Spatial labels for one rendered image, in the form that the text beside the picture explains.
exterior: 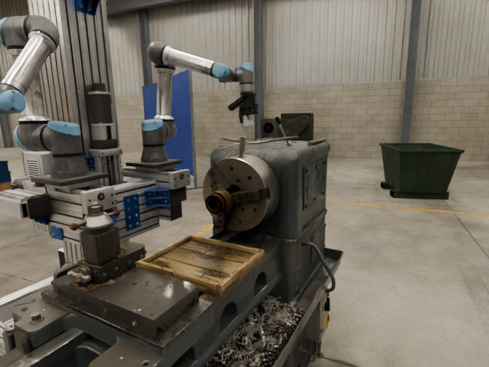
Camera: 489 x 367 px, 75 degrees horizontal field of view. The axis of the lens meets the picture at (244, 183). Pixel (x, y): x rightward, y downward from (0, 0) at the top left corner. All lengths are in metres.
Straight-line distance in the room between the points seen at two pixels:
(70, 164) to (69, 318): 0.72
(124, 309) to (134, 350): 0.09
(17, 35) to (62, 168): 0.54
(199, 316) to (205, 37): 12.65
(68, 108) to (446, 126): 10.69
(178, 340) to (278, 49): 11.54
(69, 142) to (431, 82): 10.70
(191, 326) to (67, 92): 1.28
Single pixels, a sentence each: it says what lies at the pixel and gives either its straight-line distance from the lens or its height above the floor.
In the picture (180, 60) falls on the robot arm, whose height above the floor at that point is 1.69.
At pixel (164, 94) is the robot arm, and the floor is 1.53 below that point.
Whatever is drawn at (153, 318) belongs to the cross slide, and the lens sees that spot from 0.78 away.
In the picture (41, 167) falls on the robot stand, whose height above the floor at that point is 1.16.
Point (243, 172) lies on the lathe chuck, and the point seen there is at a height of 1.18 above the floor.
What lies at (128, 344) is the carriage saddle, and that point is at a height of 0.90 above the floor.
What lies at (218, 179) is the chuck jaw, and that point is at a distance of 1.28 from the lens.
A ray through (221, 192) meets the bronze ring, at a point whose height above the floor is 1.12.
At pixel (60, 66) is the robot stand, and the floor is 1.64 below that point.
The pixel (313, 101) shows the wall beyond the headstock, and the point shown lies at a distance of 11.45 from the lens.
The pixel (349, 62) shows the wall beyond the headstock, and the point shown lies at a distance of 11.46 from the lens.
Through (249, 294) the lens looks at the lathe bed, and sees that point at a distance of 1.25.
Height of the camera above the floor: 1.40
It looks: 12 degrees down
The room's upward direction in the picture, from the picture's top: 1 degrees counter-clockwise
